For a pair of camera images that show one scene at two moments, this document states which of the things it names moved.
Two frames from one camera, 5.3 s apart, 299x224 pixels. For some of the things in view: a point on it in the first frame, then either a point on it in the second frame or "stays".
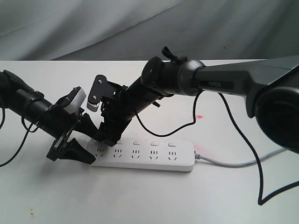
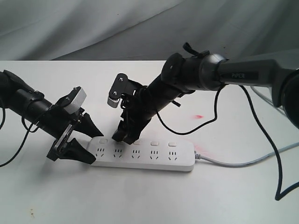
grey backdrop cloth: x=138 y=30 stays
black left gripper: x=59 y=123 stays
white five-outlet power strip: x=174 y=154 stays
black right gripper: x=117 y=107 → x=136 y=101
